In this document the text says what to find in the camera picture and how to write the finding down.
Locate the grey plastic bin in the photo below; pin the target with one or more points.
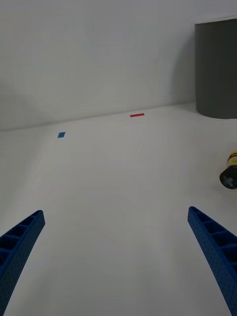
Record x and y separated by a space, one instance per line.
217 69

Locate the yellow bottle with black cap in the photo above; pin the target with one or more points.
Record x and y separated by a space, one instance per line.
230 175

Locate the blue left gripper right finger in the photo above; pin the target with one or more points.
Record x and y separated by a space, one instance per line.
217 249

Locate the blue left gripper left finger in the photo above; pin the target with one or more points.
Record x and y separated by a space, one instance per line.
17 244

